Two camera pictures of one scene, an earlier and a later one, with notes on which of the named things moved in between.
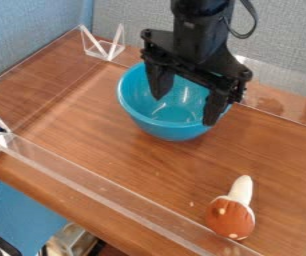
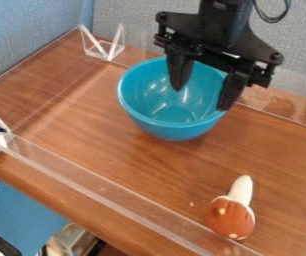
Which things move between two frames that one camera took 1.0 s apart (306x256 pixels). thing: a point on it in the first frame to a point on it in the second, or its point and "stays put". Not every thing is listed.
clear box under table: [71, 241] stays put
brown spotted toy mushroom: [229, 215] stays put
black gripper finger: [215, 103] to [235, 84]
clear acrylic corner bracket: [99, 48] stays put
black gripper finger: [160, 77] to [180, 65]
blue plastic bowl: [172, 117] stays put
